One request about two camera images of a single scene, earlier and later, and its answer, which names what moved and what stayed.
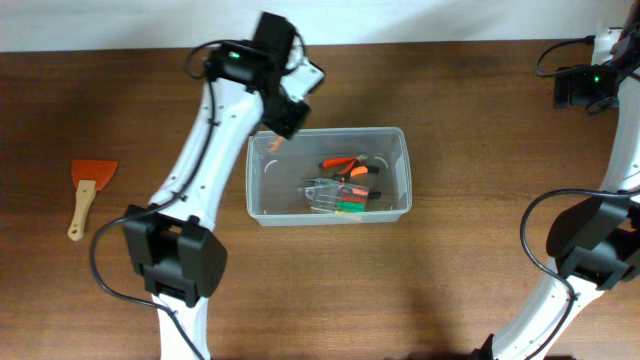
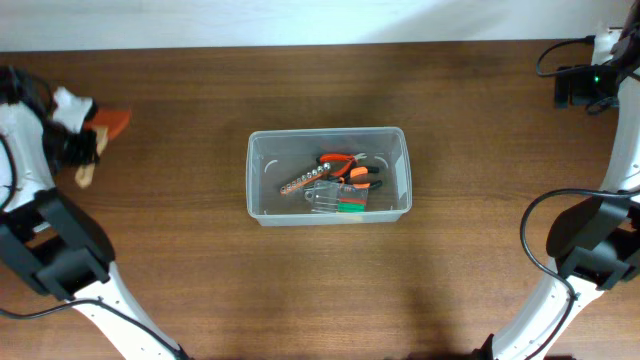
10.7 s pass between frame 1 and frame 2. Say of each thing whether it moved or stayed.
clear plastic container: stayed
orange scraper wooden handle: moved
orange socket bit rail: moved
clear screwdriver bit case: stayed
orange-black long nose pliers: moved
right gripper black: stayed
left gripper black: moved
